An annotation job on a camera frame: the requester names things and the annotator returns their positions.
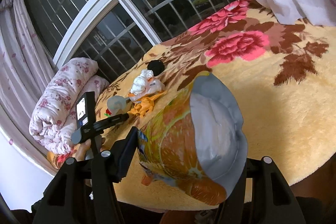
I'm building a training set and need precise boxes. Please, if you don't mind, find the grey plastic scoop cup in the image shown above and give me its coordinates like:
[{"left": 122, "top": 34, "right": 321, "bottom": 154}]
[{"left": 106, "top": 96, "right": 130, "bottom": 116}]

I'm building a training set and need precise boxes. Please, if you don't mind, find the orange fruit print snack bag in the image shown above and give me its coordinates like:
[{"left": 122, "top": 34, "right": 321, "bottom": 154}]
[{"left": 138, "top": 71, "right": 248, "bottom": 206}]

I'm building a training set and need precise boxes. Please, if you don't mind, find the white tissue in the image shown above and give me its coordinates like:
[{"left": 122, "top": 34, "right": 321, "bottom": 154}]
[{"left": 130, "top": 69, "right": 154, "bottom": 95}]

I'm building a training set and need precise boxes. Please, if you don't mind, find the person's left hand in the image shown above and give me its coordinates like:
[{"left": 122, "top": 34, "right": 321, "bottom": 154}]
[{"left": 75, "top": 137, "right": 105, "bottom": 161}]

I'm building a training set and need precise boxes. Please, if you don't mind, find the small red green wrapper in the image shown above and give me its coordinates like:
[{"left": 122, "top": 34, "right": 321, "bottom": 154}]
[{"left": 104, "top": 109, "right": 112, "bottom": 117}]

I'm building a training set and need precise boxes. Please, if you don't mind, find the folded pink floral quilt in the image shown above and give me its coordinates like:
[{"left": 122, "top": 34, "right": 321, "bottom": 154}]
[{"left": 29, "top": 57, "right": 109, "bottom": 155}]

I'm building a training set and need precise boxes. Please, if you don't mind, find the crumpled orange wrapper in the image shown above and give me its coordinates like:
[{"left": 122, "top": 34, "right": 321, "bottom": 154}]
[{"left": 127, "top": 92, "right": 165, "bottom": 117}]

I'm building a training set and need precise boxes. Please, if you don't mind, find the pink left curtain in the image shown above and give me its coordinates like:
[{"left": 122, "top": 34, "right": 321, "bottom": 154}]
[{"left": 0, "top": 0, "right": 57, "bottom": 132}]

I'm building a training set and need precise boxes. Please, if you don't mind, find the black round lid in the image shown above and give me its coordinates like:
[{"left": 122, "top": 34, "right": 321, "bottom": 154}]
[{"left": 147, "top": 60, "right": 165, "bottom": 76}]

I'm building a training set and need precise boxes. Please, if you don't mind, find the floral plush bed blanket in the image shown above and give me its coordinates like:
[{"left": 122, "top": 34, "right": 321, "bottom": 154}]
[{"left": 47, "top": 0, "right": 336, "bottom": 212}]

